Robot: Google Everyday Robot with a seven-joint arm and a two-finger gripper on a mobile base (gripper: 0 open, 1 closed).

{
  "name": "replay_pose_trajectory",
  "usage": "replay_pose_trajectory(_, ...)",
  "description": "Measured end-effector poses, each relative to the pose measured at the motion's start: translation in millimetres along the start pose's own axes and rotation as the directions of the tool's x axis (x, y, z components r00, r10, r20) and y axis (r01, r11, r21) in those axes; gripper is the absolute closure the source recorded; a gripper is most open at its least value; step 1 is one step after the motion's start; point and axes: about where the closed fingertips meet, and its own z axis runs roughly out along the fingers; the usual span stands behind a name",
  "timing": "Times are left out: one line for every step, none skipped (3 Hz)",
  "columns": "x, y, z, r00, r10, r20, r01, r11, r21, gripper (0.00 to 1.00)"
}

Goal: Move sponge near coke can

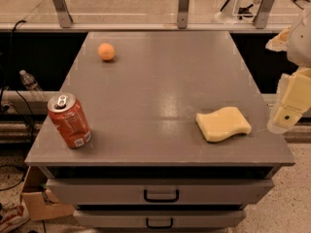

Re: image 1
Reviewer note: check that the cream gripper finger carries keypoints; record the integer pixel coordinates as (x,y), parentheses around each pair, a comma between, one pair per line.
(293,99)
(280,41)

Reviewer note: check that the yellow sponge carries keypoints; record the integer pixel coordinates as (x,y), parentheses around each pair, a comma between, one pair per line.
(222,124)

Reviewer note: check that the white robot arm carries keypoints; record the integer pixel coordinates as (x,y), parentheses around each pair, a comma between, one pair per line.
(299,41)

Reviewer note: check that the red coke can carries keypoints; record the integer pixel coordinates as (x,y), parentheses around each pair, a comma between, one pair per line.
(67,114)

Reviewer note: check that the orange ball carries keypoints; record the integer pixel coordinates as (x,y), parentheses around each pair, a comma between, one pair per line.
(106,52)

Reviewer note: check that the upper grey drawer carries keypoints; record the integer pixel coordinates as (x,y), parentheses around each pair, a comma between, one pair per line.
(159,191)

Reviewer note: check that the grey drawer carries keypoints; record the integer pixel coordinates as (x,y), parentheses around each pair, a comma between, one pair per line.
(158,220)
(159,191)

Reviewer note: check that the lower grey drawer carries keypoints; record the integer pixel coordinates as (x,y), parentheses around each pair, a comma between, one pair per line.
(158,220)

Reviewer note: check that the clear plastic water bottle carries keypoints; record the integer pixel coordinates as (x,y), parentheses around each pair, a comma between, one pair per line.
(32,86)

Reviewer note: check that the cardboard box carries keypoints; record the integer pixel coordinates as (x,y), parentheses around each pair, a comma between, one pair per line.
(40,202)

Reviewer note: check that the red white sneaker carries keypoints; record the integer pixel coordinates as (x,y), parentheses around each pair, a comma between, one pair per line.
(13,218)

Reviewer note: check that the right metal bracket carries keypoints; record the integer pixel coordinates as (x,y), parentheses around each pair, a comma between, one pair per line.
(263,13)

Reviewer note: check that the metal bracket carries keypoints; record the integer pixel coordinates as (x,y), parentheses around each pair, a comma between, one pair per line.
(183,13)
(63,15)
(263,13)

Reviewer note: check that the middle metal bracket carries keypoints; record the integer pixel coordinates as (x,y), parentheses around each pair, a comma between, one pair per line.
(183,13)

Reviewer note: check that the left metal bracket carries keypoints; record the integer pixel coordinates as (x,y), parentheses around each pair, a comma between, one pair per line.
(63,15)

